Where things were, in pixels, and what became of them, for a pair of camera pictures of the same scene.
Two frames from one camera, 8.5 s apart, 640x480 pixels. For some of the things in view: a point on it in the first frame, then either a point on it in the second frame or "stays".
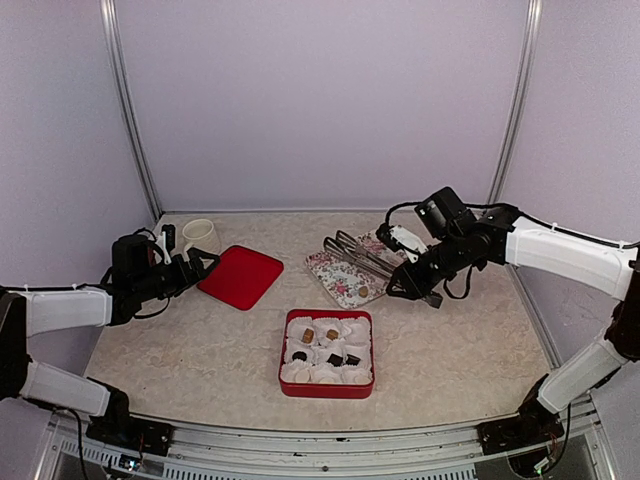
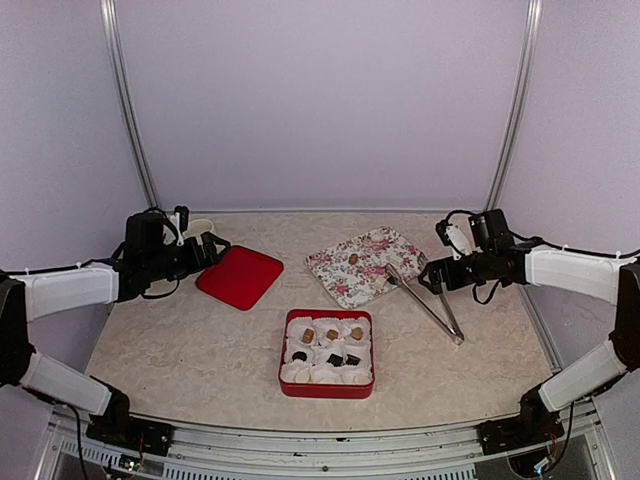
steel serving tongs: (346, 247) -> (454, 332)
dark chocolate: (335, 359) stays
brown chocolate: (308, 336) stays
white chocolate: (361, 379) stays
